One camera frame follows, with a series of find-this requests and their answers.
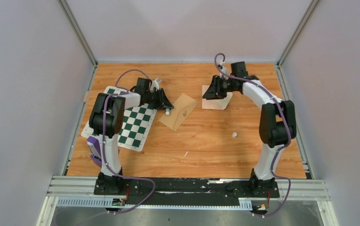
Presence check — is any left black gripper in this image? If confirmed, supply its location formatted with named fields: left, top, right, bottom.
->
left=145, top=89, right=174, bottom=111

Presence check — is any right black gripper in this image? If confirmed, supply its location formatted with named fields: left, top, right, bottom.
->
left=204, top=75, right=237, bottom=100

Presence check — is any pink paper envelope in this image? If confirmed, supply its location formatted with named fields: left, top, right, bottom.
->
left=202, top=92, right=233, bottom=110

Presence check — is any tan kraft envelope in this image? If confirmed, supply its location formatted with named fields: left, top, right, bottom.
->
left=159, top=93, right=198, bottom=131

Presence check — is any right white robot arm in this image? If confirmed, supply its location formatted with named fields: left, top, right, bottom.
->
left=202, top=62, right=297, bottom=197

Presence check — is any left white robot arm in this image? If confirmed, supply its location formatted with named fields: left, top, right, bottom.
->
left=87, top=78, right=174, bottom=194

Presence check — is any purple plastic piece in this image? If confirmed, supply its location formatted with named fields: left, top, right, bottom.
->
left=87, top=136, right=102, bottom=168

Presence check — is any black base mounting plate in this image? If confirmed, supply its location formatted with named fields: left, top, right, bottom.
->
left=94, top=178, right=280, bottom=206

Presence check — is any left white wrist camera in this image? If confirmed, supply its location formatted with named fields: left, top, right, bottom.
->
left=150, top=78, right=162, bottom=92

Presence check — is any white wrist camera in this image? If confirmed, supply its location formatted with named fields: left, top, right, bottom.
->
left=150, top=78, right=162, bottom=92
left=218, top=64, right=230, bottom=79

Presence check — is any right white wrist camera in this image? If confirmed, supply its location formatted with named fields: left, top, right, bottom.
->
left=218, top=64, right=230, bottom=79

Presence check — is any aluminium frame rail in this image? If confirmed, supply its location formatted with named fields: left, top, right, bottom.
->
left=37, top=176, right=338, bottom=226

